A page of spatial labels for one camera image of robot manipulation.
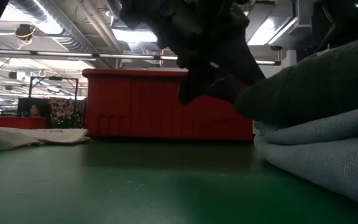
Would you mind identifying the small red bin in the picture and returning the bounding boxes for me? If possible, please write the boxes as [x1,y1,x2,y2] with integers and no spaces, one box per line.
[0,114,48,129]

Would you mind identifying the long ceiling light bar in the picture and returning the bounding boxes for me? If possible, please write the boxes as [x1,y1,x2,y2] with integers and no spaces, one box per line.
[0,48,282,66]

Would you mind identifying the dark green hooded sweatshirt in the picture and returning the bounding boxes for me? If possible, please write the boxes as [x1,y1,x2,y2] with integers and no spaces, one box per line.
[234,32,358,128]

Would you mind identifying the black ceiling device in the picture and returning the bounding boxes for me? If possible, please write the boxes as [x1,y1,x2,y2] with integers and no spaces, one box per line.
[14,24,36,40]

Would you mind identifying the large red plastic laundry bin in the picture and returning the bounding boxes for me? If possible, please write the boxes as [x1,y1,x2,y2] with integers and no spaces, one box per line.
[82,68,254,142]

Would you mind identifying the person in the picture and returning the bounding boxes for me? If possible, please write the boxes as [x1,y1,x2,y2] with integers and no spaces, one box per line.
[29,103,54,129]

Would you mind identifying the dark blue denim jeans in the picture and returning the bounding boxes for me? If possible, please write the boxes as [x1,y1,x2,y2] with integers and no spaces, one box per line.
[119,0,265,105]

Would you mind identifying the round silver ventilation duct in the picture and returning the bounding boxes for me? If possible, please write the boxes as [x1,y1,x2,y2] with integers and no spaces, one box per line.
[9,0,90,52]
[106,0,123,19]

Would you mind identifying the cream folded cloth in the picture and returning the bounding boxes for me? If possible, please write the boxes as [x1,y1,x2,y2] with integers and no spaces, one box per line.
[0,125,91,152]

